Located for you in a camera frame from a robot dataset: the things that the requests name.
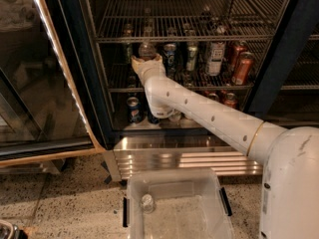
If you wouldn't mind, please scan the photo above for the blue pepsi can left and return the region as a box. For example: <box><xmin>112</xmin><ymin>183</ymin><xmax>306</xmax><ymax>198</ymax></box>
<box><xmin>127</xmin><ymin>97</ymin><xmax>143</xmax><ymax>123</ymax></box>

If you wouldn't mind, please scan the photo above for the orange can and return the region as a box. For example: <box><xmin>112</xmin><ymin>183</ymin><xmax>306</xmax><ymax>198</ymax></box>
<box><xmin>206</xmin><ymin>92</ymin><xmax>219</xmax><ymax>102</ymax></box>
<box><xmin>222</xmin><ymin>93</ymin><xmax>238</xmax><ymax>109</ymax></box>

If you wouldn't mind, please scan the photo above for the orange can bottom left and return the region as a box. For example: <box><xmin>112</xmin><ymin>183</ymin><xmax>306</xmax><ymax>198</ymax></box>
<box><xmin>206</xmin><ymin>92</ymin><xmax>219</xmax><ymax>102</ymax></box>

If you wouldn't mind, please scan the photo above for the clear plastic bin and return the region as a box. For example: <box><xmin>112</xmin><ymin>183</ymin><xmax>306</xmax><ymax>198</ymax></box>
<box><xmin>126</xmin><ymin>168</ymin><xmax>235</xmax><ymax>239</ymax></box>

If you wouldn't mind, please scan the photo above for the blue pepsi can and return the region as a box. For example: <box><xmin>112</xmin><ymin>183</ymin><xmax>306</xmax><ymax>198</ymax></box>
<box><xmin>148</xmin><ymin>111</ymin><xmax>160</xmax><ymax>124</ymax></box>
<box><xmin>127</xmin><ymin>97</ymin><xmax>143</xmax><ymax>123</ymax></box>

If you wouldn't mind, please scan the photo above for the orange can bottom right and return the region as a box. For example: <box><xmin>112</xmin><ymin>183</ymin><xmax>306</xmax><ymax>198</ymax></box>
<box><xmin>222</xmin><ymin>93</ymin><xmax>238</xmax><ymax>109</ymax></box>

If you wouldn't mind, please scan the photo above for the clear bottle in bin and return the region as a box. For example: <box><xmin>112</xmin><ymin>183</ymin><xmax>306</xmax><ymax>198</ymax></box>
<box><xmin>141</xmin><ymin>194</ymin><xmax>156</xmax><ymax>214</ymax></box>

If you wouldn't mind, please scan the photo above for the top wire shelf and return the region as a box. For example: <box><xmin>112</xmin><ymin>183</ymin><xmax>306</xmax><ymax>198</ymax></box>
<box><xmin>96</xmin><ymin>0</ymin><xmax>289</xmax><ymax>43</ymax></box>

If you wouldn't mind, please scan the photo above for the orange can shelf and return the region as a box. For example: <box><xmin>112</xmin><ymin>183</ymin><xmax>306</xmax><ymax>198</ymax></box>
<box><xmin>228</xmin><ymin>40</ymin><xmax>248</xmax><ymax>72</ymax></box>
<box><xmin>231</xmin><ymin>52</ymin><xmax>255</xmax><ymax>86</ymax></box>

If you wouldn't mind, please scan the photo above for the green white can middle shelf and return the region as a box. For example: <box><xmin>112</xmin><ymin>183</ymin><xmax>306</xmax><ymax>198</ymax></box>
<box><xmin>186</xmin><ymin>42</ymin><xmax>198</xmax><ymax>72</ymax></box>

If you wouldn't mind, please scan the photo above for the orange can rear middle shelf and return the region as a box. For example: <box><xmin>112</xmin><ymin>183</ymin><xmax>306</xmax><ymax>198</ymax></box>
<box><xmin>228</xmin><ymin>40</ymin><xmax>248</xmax><ymax>72</ymax></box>

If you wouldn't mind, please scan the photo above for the orange can front middle shelf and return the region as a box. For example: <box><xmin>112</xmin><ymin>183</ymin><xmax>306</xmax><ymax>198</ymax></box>
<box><xmin>231</xmin><ymin>52</ymin><xmax>255</xmax><ymax>86</ymax></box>

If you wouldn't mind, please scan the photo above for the blue can middle shelf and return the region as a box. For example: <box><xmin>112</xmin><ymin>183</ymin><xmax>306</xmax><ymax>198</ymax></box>
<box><xmin>163</xmin><ymin>43</ymin><xmax>176</xmax><ymax>78</ymax></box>

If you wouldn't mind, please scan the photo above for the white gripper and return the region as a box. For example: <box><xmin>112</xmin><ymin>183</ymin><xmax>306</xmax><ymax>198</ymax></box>
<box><xmin>131</xmin><ymin>54</ymin><xmax>165</xmax><ymax>84</ymax></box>

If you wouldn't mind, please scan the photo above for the glass fridge door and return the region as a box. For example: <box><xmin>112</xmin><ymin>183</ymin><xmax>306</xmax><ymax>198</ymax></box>
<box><xmin>0</xmin><ymin>0</ymin><xmax>103</xmax><ymax>167</ymax></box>

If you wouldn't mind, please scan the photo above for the blue pepsi can right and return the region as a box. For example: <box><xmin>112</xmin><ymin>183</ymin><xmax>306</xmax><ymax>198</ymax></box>
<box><xmin>148</xmin><ymin>111</ymin><xmax>160</xmax><ymax>124</ymax></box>

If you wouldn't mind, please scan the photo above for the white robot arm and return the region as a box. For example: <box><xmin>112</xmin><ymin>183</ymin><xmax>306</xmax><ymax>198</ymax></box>
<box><xmin>132</xmin><ymin>54</ymin><xmax>319</xmax><ymax>239</ymax></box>

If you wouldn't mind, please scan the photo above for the white green can left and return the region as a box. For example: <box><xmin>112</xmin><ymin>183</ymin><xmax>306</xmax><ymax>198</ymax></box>
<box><xmin>168</xmin><ymin>111</ymin><xmax>181</xmax><ymax>122</ymax></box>

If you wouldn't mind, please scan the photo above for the clear water bottle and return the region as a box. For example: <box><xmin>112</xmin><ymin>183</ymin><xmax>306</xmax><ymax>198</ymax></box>
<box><xmin>139</xmin><ymin>42</ymin><xmax>157</xmax><ymax>61</ymax></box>

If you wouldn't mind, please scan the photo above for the middle wire shelf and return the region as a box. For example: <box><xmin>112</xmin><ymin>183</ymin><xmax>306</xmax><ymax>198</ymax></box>
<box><xmin>107</xmin><ymin>40</ymin><xmax>267</xmax><ymax>94</ymax></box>

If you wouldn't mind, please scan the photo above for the steel fridge base grille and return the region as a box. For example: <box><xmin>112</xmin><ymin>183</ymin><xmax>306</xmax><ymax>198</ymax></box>
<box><xmin>101</xmin><ymin>135</ymin><xmax>262</xmax><ymax>182</ymax></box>

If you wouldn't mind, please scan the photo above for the white carton drink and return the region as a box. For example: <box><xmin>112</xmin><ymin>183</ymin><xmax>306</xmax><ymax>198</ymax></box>
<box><xmin>205</xmin><ymin>42</ymin><xmax>226</xmax><ymax>77</ymax></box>

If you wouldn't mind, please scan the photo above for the wire shelf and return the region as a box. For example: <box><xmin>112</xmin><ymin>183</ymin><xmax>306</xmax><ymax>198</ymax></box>
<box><xmin>107</xmin><ymin>40</ymin><xmax>267</xmax><ymax>94</ymax></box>
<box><xmin>96</xmin><ymin>0</ymin><xmax>289</xmax><ymax>43</ymax></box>

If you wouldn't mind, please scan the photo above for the dark object bottom left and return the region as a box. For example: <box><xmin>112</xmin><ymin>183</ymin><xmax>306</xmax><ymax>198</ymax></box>
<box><xmin>0</xmin><ymin>220</ymin><xmax>28</xmax><ymax>239</ymax></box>

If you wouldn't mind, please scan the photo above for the green bottle rear left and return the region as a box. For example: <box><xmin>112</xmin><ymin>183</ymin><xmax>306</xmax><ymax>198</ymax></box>
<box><xmin>123</xmin><ymin>24</ymin><xmax>134</xmax><ymax>64</ymax></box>

